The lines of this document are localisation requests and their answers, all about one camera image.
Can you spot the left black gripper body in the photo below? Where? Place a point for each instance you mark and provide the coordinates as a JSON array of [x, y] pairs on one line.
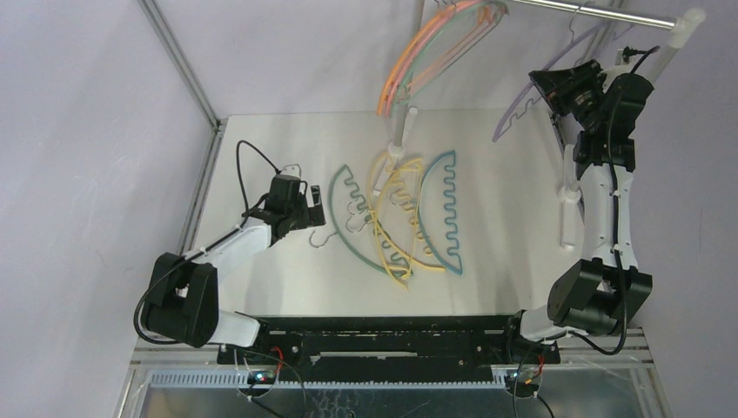
[[303, 216]]

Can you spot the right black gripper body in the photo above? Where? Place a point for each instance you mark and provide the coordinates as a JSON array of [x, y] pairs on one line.
[[564, 91]]

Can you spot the purple plastic hanger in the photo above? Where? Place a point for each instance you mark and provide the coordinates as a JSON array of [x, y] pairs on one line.
[[517, 109]]

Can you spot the pink plastic hanger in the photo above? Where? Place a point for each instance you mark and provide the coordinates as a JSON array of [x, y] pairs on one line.
[[421, 52]]

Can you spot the light green plastic hanger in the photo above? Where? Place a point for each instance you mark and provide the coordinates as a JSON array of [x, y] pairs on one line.
[[438, 40]]

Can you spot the teal plastic hanger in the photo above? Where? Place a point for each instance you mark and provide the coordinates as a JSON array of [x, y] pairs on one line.
[[450, 259]]

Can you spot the orange plastic hanger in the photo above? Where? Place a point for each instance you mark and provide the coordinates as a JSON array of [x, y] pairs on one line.
[[401, 81]]

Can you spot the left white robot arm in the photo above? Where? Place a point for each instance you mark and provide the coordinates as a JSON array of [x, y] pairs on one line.
[[182, 304]]

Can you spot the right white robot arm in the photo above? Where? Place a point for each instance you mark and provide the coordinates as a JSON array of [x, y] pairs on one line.
[[600, 293]]

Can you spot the dark green plastic hanger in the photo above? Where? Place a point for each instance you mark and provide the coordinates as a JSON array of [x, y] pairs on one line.
[[357, 228]]

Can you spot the pale yellow plastic hanger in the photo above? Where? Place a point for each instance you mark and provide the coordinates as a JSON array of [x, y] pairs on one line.
[[382, 169]]

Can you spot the chrome clothes rack bar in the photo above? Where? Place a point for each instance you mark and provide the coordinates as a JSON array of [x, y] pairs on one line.
[[606, 12]]

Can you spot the left small circuit board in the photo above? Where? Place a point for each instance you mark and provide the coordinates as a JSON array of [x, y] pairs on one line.
[[261, 378]]

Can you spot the small circuit board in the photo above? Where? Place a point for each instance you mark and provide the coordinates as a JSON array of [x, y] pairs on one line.
[[517, 379], [261, 378]]

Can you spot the right small circuit board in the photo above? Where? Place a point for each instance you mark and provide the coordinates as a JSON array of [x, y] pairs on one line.
[[517, 379]]

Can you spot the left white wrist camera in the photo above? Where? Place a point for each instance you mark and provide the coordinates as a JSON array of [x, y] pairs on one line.
[[291, 171]]

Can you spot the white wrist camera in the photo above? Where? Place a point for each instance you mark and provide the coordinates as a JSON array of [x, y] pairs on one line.
[[291, 171], [623, 60]]

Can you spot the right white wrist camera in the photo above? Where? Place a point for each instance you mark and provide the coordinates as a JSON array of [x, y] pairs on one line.
[[623, 60]]

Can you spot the white clothes rack left post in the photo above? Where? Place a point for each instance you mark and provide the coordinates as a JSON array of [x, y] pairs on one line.
[[405, 114]]

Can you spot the left aluminium frame profile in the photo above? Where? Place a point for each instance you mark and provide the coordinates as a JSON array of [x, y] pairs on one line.
[[136, 381]]

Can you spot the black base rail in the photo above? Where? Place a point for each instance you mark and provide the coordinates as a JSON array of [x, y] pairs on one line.
[[380, 346]]

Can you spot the white slotted cable duct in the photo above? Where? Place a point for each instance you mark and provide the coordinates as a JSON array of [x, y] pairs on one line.
[[485, 377]]

